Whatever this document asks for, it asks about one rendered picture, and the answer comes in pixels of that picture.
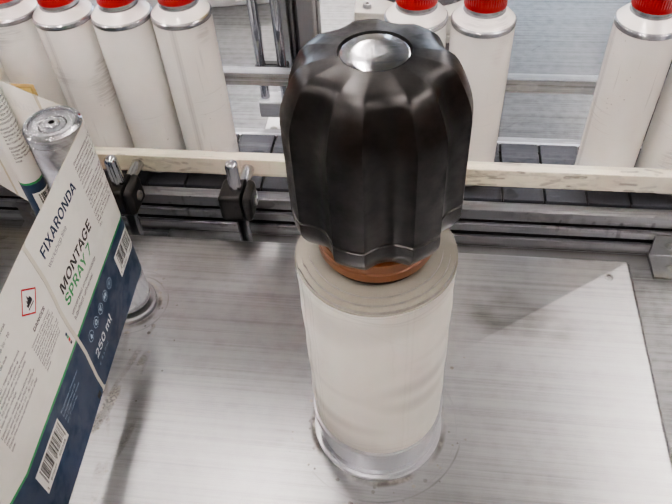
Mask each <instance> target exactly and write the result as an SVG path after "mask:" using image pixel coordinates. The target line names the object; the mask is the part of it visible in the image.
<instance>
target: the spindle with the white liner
mask: <svg viewBox="0 0 672 504"><path fill-rule="evenodd" d="M473 110H474V104H473V96H472V90H471V86H470V83H469V80H468V78H467V75H466V73H465V70H464V68H463V66H462V64H461V63H460V61H459V59H458V58H457V57H456V56H455V55H454V54H453V53H451V52H450V51H448V50H446V49H445V47H444V45H443V43H442V41H441V39H440V37H439V36H438V35H437V34H436V33H434V32H432V31H430V30H428V29H426V28H424V27H422V26H419V25H416V24H397V23H390V22H386V21H383V20H380V19H364V20H357V21H352V22H351V23H349V24H348V25H346V26H344V27H342V28H340V29H337V30H333V31H329V32H323V33H320V34H318V35H316V36H315V37H313V38H312V39H311V40H309V41H308V42H307V43H306V44H305V45H304V46H303V47H302V48H301V50H300V51H299V52H298V54H297V56H296V58H295V61H294V63H293V66H292V68H291V71H290V75H289V79H288V85H287V88H286V90H285V93H284V96H283V99H282V102H281V106H280V113H279V121H280V130H281V137H282V144H283V152H284V159H285V166H286V174H287V181H288V189H289V196H290V203H291V211H292V215H293V219H294V222H295V225H296V227H297V229H298V231H299V232H300V234H301V236H300V238H299V240H298V242H297V245H296V249H295V267H296V272H297V277H298V281H299V288H300V297H301V308H302V314H303V319H304V324H305V329H306V339H307V348H308V355H309V361H310V365H311V373H312V385H313V391H314V409H315V427H316V433H317V437H318V440H319V443H320V445H321V447H322V449H323V451H324V452H325V454H326V455H327V456H328V458H329V459H330V460H331V461H332V462H333V463H334V464H335V465H336V466H338V467H339V468H340V469H342V470H343V471H345V472H347V473H349V474H351V475H353V476H356V477H359V478H363V479H367V480H377V481H380V480H391V479H396V478H399V477H402V476H405V475H407V474H409V473H411V472H413V471H415V470H416V469H418V468H419V467H420V466H422V465H423V464H424V463H425V462H426V461H427V460H428V459H429V457H430V456H431V455H432V453H433V452H434V450H435V448H436V446H437V443H438V441H439V437H440V432H441V412H442V404H443V396H442V388H443V376H444V364H445V359H446V353H447V343H448V329H449V323H450V317H451V311H452V304H453V288H454V281H455V275H456V270H457V265H458V249H457V244H456V241H455V238H454V236H453V234H452V232H451V230H450V229H449V228H450V227H452V226H453V225H454V224H455V223H456V222H457V221H458V220H459V219H460V216H461V212H462V206H463V198H464V190H465V181H466V173H467V165H468V157H469V148H470V140H471V132H472V123H473Z"/></svg>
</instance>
